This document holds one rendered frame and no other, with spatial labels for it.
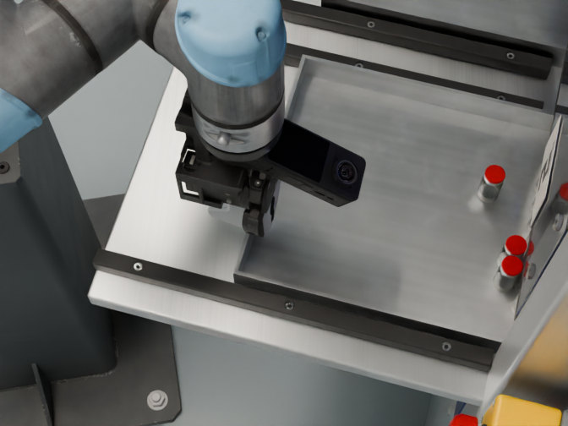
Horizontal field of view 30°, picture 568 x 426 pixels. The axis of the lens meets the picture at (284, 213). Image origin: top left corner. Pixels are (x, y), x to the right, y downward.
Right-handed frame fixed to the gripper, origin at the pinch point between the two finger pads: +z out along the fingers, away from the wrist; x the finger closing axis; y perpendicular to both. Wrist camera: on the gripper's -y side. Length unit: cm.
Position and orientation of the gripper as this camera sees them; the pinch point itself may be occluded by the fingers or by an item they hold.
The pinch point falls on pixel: (268, 222)
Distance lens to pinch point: 104.7
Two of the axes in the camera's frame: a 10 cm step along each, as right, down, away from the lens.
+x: -2.7, 8.8, -4.0
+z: 0.0, 4.2, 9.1
